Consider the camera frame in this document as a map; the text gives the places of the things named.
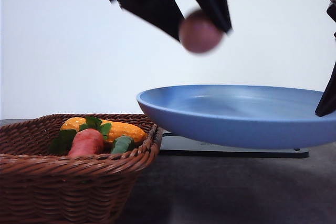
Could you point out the brown egg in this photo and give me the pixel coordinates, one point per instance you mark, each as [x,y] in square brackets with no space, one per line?
[198,32]

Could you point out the blue plate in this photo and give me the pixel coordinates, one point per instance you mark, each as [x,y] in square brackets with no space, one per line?
[239,116]

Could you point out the brown wicker basket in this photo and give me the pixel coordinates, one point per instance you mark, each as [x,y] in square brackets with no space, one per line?
[38,186]

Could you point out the yellow toy corn cob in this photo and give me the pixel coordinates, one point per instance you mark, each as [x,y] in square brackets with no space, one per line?
[117,129]

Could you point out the green toy vegetable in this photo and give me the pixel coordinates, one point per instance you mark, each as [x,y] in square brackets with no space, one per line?
[123,144]

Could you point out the black tray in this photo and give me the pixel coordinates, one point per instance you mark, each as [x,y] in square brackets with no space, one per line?
[176,145]

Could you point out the red toy carrot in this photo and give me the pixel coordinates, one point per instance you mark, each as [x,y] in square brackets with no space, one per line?
[87,142]

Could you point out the green toy leaves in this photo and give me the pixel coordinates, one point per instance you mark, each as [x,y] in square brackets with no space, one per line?
[63,139]

